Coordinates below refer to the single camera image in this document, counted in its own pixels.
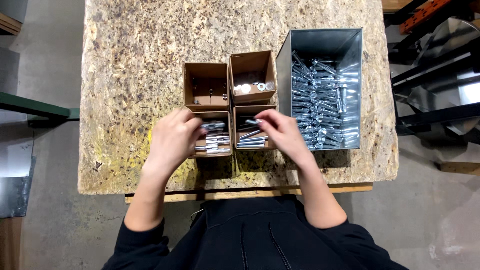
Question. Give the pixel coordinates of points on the person's right hand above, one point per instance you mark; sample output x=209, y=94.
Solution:
x=287, y=137

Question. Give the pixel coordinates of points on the person's left hand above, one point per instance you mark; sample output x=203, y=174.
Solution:
x=170, y=144

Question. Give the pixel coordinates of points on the person's right fingers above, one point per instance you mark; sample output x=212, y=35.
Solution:
x=269, y=120

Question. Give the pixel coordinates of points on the person's left fingers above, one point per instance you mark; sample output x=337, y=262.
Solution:
x=192, y=125

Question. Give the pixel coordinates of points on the short silver bolt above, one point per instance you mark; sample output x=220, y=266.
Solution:
x=253, y=122
x=214, y=125

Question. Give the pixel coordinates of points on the cardboard box with few bolts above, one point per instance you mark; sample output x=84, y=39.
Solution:
x=243, y=129

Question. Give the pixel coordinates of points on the loose group of steel bolts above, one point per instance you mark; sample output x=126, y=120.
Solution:
x=250, y=141

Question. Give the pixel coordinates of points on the stack of steel bolts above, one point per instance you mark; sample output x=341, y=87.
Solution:
x=218, y=144

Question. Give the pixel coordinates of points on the cardboard box with bolt stack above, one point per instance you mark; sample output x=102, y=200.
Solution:
x=225, y=129

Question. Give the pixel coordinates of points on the small steel washer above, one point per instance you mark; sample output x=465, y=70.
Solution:
x=261, y=86

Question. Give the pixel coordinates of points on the large steel washer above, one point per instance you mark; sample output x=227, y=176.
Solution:
x=245, y=88

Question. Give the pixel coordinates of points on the cardboard box with nuts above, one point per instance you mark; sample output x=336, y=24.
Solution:
x=206, y=84

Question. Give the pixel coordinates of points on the cardboard box with washers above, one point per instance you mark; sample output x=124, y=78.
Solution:
x=252, y=75

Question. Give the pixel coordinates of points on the pile of long steel bolts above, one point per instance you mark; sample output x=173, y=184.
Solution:
x=318, y=97

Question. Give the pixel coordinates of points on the galvanized metal bin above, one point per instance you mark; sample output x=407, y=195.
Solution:
x=300, y=41

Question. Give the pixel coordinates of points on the person's black sweater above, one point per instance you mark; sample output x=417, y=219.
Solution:
x=258, y=240

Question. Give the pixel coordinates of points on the green metal bench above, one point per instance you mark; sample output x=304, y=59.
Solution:
x=33, y=107

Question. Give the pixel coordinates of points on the black metal rack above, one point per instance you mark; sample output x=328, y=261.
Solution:
x=431, y=73

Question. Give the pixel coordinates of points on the grey sheet metal piece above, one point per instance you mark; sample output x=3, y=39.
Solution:
x=15, y=180

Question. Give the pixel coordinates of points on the orange metal beam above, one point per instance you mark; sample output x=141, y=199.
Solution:
x=423, y=15

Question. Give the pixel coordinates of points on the shiny sheet metal parts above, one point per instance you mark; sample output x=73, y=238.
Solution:
x=446, y=37

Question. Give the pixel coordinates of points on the wooden plank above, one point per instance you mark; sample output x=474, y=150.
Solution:
x=459, y=168

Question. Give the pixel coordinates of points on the stacked wooden boards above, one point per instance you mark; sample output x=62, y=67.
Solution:
x=9, y=24

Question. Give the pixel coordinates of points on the wooden table frame board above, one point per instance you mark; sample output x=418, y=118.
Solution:
x=232, y=194

